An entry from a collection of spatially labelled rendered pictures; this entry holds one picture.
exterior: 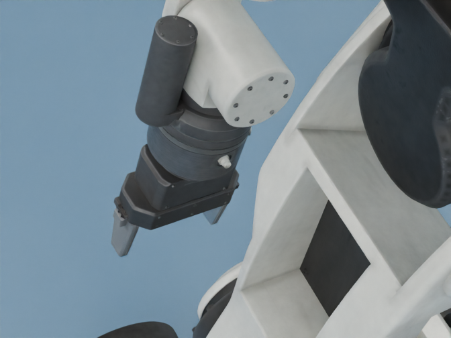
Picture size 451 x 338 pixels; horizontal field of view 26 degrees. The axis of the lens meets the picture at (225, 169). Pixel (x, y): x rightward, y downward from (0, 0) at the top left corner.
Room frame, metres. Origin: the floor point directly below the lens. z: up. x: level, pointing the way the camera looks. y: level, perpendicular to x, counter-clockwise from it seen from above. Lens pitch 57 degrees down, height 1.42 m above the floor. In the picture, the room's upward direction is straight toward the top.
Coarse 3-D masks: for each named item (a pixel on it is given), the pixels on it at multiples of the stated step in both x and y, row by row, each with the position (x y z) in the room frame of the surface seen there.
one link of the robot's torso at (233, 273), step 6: (240, 264) 0.40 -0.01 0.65; (228, 270) 0.40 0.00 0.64; (234, 270) 0.39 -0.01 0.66; (222, 276) 0.38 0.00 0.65; (228, 276) 0.38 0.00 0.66; (234, 276) 0.38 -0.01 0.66; (216, 282) 0.38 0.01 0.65; (222, 282) 0.38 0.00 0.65; (228, 282) 0.38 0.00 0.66; (210, 288) 0.38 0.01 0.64; (216, 288) 0.37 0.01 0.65; (204, 294) 0.38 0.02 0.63; (210, 294) 0.37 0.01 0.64; (204, 300) 0.37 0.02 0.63; (198, 306) 0.37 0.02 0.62; (204, 306) 0.37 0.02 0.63; (198, 312) 0.37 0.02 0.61
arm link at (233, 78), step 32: (192, 0) 0.55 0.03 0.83; (224, 0) 0.55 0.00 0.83; (160, 32) 0.50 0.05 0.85; (192, 32) 0.50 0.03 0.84; (224, 32) 0.51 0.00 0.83; (256, 32) 0.52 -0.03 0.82; (160, 64) 0.48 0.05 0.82; (192, 64) 0.50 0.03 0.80; (224, 64) 0.48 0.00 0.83; (256, 64) 0.48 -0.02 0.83; (160, 96) 0.48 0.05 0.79; (192, 96) 0.49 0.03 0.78; (224, 96) 0.46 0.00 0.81; (256, 96) 0.47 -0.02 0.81; (288, 96) 0.48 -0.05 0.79; (192, 128) 0.47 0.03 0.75; (224, 128) 0.47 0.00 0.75
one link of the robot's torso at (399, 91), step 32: (384, 0) 0.37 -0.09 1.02; (416, 0) 0.35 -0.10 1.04; (448, 0) 0.35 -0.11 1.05; (416, 32) 0.34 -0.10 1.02; (448, 32) 0.32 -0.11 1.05; (384, 64) 0.36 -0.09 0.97; (416, 64) 0.34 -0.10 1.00; (448, 64) 0.32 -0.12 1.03; (384, 96) 0.36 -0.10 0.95; (416, 96) 0.33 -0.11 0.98; (448, 96) 0.32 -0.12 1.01; (384, 128) 0.35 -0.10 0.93; (416, 128) 0.33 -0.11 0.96; (448, 128) 0.31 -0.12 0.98; (384, 160) 0.34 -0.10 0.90; (416, 160) 0.32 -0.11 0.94; (448, 160) 0.30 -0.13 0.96; (416, 192) 0.31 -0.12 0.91; (448, 192) 0.30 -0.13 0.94
